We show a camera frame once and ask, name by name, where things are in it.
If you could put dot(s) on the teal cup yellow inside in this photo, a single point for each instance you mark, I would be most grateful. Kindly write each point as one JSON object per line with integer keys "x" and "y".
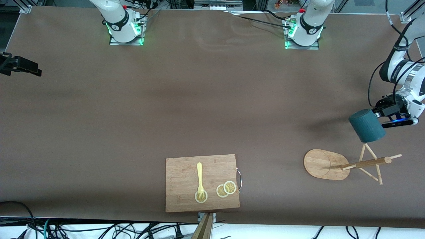
{"x": 367, "y": 127}

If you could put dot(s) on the metal beam bracket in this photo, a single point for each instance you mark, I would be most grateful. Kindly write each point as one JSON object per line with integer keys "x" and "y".
{"x": 200, "y": 216}

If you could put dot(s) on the brown wooden beam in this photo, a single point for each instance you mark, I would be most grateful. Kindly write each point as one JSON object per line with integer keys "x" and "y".
{"x": 203, "y": 230}

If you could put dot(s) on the wooden cutting board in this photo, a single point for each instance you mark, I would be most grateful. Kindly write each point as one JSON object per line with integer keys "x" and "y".
{"x": 182, "y": 179}

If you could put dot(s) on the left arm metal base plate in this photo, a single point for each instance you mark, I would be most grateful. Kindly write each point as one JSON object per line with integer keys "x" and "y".
{"x": 298, "y": 47}

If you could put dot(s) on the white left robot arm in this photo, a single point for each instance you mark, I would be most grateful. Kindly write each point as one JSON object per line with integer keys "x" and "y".
{"x": 312, "y": 20}

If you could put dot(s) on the grey box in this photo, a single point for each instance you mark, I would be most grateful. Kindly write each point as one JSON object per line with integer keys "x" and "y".
{"x": 217, "y": 5}

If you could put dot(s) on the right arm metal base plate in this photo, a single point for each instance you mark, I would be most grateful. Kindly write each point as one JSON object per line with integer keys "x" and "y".
{"x": 116, "y": 43}

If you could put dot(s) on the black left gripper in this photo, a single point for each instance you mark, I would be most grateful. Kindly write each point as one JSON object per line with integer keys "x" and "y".
{"x": 389, "y": 105}

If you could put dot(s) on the brown table cover sheet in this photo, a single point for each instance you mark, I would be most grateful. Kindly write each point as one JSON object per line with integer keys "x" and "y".
{"x": 232, "y": 99}

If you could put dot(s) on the aluminium frame post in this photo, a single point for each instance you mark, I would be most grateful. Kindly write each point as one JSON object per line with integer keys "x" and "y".
{"x": 26, "y": 9}
{"x": 405, "y": 16}

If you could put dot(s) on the yellow plastic fork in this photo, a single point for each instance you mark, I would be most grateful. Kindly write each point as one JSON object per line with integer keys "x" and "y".
{"x": 199, "y": 172}

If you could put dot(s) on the lemon slice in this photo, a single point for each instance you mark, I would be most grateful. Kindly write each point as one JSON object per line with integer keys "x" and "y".
{"x": 229, "y": 187}
{"x": 206, "y": 196}

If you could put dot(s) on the wooden mug rack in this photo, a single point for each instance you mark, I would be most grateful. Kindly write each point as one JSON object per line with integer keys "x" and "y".
{"x": 322, "y": 164}

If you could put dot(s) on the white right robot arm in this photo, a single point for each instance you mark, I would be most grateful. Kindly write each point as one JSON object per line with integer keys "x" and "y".
{"x": 116, "y": 20}

